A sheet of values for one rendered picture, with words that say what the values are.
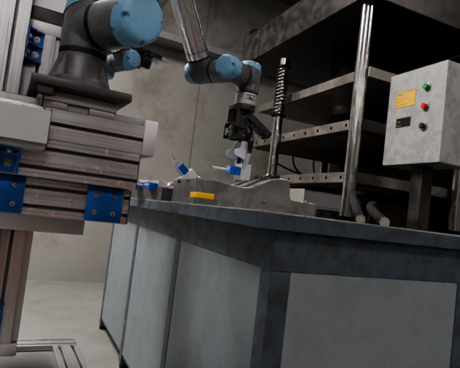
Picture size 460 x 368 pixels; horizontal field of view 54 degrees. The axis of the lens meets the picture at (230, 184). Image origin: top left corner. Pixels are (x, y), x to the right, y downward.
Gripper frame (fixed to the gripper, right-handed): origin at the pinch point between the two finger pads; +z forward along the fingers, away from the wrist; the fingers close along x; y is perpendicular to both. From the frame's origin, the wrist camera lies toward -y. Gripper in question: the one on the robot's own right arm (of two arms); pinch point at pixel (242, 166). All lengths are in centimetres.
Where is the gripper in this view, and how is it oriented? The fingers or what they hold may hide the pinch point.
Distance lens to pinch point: 153.8
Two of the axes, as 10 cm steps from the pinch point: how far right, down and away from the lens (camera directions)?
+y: -9.0, -1.5, -4.1
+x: 4.1, 0.1, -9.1
